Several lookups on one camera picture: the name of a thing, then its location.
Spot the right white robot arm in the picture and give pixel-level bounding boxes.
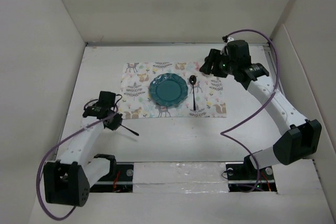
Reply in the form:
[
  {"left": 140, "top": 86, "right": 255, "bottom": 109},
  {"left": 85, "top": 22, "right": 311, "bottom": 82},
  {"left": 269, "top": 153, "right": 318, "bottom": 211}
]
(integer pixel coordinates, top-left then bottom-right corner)
[{"left": 200, "top": 45, "right": 322, "bottom": 179}]

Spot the floral animal print cloth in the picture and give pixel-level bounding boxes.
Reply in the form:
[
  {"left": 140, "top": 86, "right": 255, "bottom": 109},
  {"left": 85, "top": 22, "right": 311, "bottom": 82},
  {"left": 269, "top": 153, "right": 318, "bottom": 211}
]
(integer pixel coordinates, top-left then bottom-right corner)
[{"left": 119, "top": 61, "right": 227, "bottom": 119}]

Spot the black spoon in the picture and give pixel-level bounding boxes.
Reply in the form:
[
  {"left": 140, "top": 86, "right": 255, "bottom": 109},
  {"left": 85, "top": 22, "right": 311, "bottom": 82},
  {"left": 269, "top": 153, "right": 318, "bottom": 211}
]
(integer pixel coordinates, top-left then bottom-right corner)
[{"left": 189, "top": 75, "right": 197, "bottom": 111}]

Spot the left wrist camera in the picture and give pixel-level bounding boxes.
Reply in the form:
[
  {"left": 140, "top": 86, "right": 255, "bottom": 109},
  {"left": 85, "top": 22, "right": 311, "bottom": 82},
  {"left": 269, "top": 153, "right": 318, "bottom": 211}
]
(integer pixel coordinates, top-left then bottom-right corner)
[{"left": 96, "top": 91, "right": 116, "bottom": 108}]

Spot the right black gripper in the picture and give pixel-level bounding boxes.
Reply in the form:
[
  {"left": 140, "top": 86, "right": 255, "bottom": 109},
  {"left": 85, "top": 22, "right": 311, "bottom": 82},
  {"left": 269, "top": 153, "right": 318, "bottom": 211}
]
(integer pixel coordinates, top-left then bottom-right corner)
[{"left": 199, "top": 48, "right": 237, "bottom": 78}]

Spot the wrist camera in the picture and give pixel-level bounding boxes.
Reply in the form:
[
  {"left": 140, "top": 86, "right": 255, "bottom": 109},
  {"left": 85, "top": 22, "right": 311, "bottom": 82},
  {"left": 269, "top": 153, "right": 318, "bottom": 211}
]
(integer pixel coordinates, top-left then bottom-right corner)
[
  {"left": 225, "top": 40, "right": 249, "bottom": 61},
  {"left": 96, "top": 91, "right": 116, "bottom": 108}
]

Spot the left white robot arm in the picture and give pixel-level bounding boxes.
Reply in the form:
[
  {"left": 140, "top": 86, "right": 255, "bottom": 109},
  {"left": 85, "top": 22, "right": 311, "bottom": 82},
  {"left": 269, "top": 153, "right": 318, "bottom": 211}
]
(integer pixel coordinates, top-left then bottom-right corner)
[{"left": 43, "top": 105, "right": 122, "bottom": 207}]

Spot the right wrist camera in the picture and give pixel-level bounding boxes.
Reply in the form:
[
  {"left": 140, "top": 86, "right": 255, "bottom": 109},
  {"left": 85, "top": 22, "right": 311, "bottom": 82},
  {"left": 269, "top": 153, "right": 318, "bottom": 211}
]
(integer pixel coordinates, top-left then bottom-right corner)
[{"left": 225, "top": 40, "right": 249, "bottom": 61}]

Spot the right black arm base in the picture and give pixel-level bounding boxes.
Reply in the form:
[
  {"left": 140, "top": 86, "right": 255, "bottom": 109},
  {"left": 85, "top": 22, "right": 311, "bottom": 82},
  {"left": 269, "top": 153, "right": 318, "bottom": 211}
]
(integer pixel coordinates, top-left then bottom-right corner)
[{"left": 221, "top": 161, "right": 277, "bottom": 193}]

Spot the black metal fork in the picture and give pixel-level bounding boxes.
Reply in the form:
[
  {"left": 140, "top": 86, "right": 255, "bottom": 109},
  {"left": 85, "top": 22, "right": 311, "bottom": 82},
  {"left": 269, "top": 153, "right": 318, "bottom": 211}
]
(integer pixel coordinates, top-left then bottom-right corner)
[{"left": 120, "top": 124, "right": 140, "bottom": 136}]

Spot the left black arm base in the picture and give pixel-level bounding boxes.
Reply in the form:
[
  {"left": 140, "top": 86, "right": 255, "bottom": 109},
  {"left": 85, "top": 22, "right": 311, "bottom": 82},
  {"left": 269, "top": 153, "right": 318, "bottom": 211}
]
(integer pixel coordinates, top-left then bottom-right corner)
[{"left": 78, "top": 154, "right": 134, "bottom": 195}]

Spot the teal scalloped plate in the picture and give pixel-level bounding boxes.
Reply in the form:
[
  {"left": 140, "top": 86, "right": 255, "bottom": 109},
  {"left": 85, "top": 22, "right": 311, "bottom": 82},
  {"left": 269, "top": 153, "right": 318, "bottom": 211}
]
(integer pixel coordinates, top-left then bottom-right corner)
[{"left": 149, "top": 73, "right": 188, "bottom": 107}]

